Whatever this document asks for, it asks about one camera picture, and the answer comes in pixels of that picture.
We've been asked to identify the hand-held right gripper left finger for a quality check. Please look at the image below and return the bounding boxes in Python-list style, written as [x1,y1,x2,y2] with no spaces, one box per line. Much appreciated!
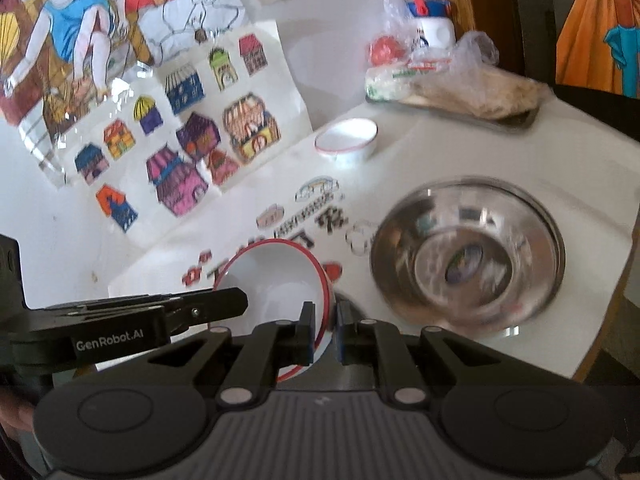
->
[125,301,317,406]

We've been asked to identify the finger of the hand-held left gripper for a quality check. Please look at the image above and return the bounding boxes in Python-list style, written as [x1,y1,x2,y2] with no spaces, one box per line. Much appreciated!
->
[162,287,250,337]

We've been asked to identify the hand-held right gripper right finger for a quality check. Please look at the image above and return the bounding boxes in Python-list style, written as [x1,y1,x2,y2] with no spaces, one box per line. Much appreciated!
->
[336,300,526,406]

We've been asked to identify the white bowl red rim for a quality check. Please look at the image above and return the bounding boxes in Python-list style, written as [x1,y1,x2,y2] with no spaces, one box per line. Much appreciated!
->
[212,240,334,384]
[314,118,379,167]

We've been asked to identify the large steel plate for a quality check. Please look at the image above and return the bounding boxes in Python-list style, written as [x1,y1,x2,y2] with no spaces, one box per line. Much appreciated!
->
[370,176,567,327]

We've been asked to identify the deep steel bowl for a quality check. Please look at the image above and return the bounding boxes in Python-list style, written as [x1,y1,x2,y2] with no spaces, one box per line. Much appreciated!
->
[382,185,556,322]

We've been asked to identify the person's left hand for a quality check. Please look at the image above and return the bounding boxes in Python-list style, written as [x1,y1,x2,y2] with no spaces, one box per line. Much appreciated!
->
[0,387,37,436]

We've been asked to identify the coloured houses drawing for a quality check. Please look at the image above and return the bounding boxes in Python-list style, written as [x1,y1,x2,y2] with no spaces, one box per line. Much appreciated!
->
[17,20,314,252]

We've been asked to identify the printed white tablecloth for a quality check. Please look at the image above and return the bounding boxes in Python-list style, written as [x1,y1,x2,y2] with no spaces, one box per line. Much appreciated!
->
[107,95,640,396]

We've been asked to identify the green white food packet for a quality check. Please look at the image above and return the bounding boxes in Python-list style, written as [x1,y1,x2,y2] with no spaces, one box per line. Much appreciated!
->
[365,62,417,102]

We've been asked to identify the steel tray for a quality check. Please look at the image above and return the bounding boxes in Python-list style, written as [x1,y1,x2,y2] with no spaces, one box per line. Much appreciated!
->
[365,91,539,134]

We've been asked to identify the plastic bag of flatbread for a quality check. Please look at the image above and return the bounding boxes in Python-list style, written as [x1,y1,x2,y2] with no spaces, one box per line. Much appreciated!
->
[400,30,552,122]

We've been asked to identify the red tomato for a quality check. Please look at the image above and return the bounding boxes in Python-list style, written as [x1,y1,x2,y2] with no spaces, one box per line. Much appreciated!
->
[369,35,407,68]

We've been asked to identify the white bottle red blue lid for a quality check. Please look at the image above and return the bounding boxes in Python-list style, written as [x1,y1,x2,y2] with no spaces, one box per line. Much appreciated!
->
[404,0,457,52]

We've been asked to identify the clear plastic bag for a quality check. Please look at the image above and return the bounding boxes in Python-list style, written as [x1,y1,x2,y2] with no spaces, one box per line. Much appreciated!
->
[370,0,427,69]

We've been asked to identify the orange dress figure painting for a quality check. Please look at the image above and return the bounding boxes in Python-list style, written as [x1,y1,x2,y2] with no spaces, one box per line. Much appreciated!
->
[555,0,640,99]

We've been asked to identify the cartoon posters on wall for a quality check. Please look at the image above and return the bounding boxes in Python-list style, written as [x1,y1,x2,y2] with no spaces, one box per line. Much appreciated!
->
[0,0,252,127]

